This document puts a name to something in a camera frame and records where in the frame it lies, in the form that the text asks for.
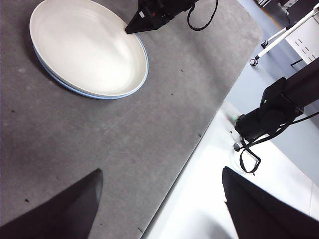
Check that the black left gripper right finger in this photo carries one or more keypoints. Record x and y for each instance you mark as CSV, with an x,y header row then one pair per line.
x,y
261,214

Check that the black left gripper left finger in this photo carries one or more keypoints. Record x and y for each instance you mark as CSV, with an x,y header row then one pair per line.
x,y
62,214

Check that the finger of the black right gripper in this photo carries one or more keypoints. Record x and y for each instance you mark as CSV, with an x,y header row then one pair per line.
x,y
139,25

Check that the white round plate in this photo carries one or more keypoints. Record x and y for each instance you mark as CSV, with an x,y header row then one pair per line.
x,y
87,49

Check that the blue round plate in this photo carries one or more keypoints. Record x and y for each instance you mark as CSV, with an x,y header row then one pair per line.
x,y
109,97

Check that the white slotted cabinet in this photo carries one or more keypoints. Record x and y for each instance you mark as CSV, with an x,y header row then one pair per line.
x,y
306,42

